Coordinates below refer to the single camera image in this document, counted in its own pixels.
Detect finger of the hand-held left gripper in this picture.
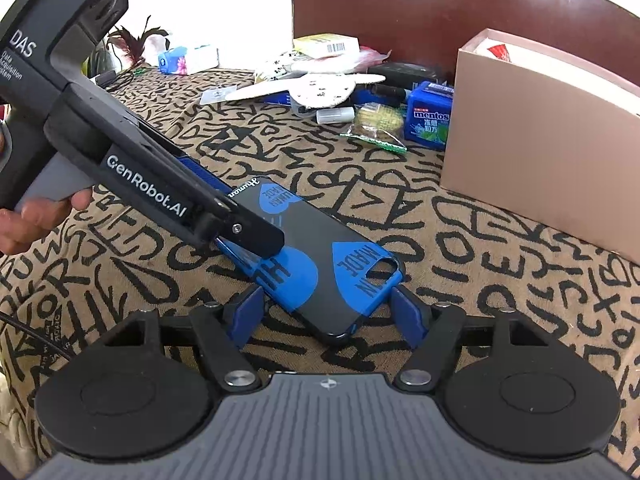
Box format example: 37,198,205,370
46,85,287,262
120,109,242,208

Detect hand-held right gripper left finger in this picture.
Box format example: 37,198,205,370
100,286,265,393

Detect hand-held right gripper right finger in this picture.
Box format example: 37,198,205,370
390,286,543,393

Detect blue black phone case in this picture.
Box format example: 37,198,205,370
215,175,405,345

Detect pink cardboard box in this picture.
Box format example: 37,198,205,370
439,28,640,261

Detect person's left hand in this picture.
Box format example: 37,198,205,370
0,187,94,257

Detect dark red feathers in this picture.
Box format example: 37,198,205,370
106,15,171,69

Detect small clear card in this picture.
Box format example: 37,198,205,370
200,87,238,107

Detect letter printed blanket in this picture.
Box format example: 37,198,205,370
0,67,640,480

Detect blue tissue pack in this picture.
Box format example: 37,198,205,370
157,44,220,75

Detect spotted white insole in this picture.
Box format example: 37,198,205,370
289,74,355,110
254,50,312,84

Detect small white tube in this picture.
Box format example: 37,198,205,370
316,106,355,124

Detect yellow white carton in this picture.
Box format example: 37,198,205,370
292,34,360,59

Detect green snack packet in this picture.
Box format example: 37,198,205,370
340,102,408,154

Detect blue mint box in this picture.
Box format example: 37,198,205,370
404,81,455,151

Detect black marker pen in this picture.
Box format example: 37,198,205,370
370,85,418,106

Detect black flat box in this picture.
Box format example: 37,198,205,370
366,61,447,92

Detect brown headboard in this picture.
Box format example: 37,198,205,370
291,0,640,111

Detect black cable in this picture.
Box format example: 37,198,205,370
0,310,76,362

